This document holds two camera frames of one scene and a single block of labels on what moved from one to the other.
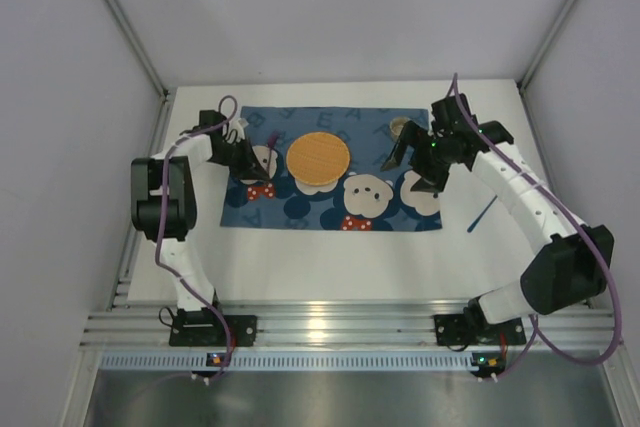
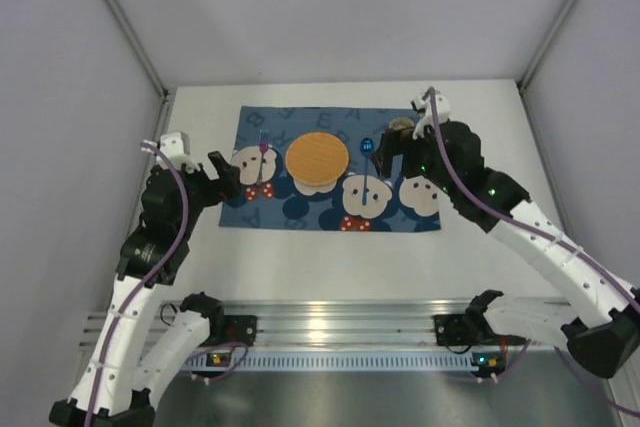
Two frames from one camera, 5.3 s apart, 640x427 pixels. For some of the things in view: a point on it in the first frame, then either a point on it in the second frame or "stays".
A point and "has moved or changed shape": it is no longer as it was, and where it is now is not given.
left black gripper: [240, 158] to [208, 187]
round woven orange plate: [318, 158] stays
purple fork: [272, 138] has moved or changed shape
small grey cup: [396, 126] stays
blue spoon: [483, 211] has moved or changed shape
